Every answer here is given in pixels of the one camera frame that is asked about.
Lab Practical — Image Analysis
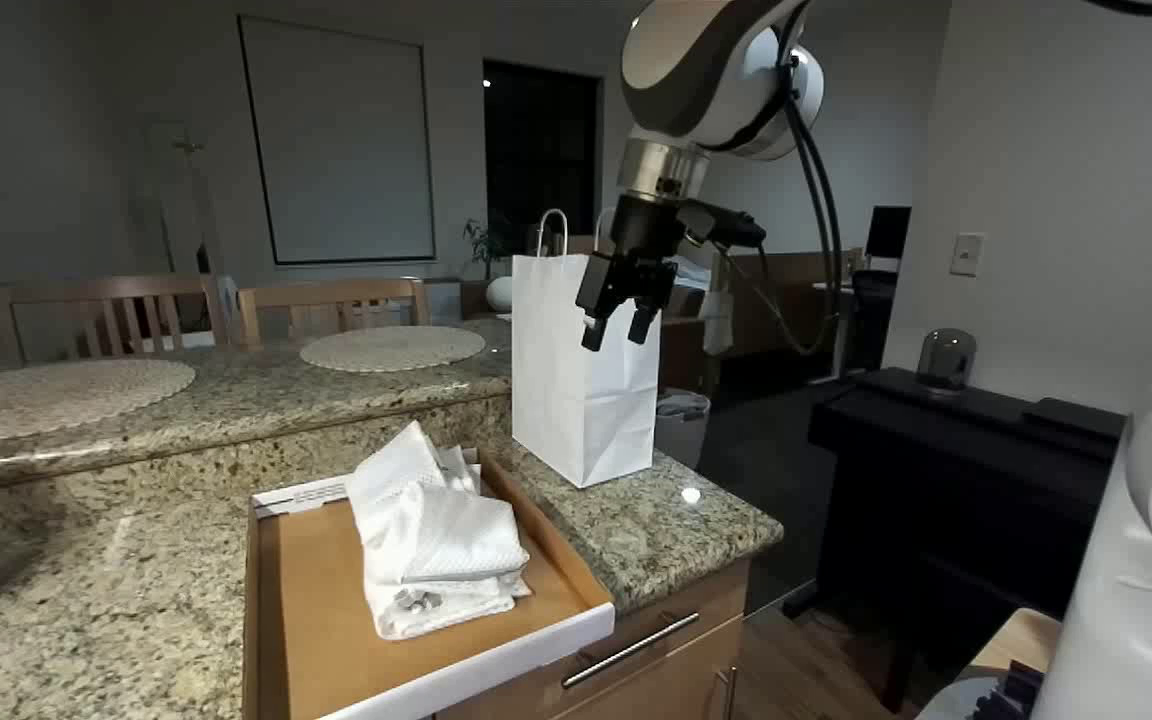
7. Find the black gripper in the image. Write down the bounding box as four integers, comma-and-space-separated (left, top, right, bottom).
575, 193, 697, 357

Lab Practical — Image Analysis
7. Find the wooden drawer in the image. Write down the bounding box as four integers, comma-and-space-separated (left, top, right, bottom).
245, 456, 620, 720

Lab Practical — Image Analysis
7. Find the potted plant in white pot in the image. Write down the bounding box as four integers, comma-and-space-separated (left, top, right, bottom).
460, 213, 518, 320

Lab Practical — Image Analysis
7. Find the grey trash bin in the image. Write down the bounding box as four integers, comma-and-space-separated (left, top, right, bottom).
652, 385, 716, 474

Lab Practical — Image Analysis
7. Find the wooden sideboard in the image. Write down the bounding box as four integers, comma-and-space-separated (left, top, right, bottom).
713, 248, 865, 403

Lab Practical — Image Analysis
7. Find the dark window opening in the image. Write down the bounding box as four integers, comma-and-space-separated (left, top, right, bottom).
479, 55, 602, 260

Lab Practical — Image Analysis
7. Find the dark computer monitor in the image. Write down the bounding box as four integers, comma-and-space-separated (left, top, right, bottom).
860, 199, 917, 266

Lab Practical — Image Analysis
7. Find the wooden dining chair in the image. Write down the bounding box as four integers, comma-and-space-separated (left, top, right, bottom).
232, 273, 432, 357
0, 267, 239, 368

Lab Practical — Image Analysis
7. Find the shiny metal kettle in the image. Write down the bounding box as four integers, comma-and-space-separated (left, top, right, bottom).
917, 326, 978, 392

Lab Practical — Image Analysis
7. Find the black upright piano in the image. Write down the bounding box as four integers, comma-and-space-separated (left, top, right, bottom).
802, 366, 1133, 711

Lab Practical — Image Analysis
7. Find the light wooden table corner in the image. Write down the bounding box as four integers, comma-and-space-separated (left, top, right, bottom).
964, 604, 1072, 686

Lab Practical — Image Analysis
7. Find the large round woven placemat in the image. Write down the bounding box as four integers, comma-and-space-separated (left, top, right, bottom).
0, 353, 199, 453

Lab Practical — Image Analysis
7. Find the white paper bag with handles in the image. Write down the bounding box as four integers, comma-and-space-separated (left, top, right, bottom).
509, 203, 669, 491

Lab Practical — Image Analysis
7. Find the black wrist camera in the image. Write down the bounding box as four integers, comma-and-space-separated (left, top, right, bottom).
670, 198, 767, 256

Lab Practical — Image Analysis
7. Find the white light switch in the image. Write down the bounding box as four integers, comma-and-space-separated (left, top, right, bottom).
942, 232, 989, 279

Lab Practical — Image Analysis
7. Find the metal drawer handle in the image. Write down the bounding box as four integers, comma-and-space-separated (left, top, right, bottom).
557, 607, 709, 698

